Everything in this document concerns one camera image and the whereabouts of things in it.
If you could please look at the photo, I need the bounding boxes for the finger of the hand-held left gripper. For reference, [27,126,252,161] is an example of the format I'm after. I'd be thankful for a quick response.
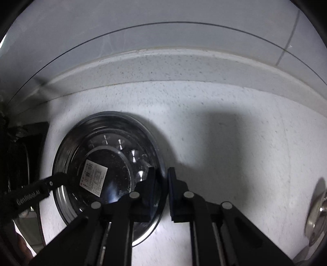
[0,172,70,218]

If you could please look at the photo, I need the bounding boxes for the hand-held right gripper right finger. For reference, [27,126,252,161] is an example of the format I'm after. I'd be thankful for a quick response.
[167,167,294,266]

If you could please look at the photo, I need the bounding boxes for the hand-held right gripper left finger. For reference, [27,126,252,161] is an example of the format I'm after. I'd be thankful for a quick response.
[29,167,157,266]

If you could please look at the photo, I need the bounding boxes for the stainless steel bowl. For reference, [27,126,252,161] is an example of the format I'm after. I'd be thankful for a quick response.
[52,111,167,247]

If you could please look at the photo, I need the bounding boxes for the white paper label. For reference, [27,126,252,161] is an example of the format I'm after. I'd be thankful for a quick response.
[80,160,108,197]

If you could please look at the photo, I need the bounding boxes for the stainless steel plate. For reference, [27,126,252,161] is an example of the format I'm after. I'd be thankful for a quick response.
[305,178,327,246]

